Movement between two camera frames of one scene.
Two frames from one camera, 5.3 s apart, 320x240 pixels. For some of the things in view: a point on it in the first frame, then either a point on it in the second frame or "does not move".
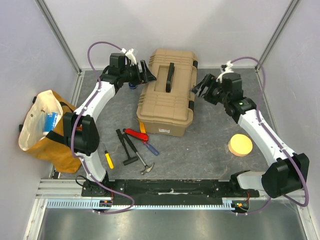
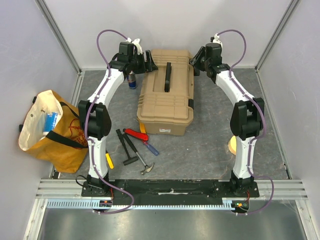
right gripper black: x=208 y=90 to x=200 y=58
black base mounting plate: x=167 y=192 does not move
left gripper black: x=148 y=77 to x=146 y=67
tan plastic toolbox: x=166 y=105 does not move
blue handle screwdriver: x=154 y=151 does not move
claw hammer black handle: x=147 y=168 does not move
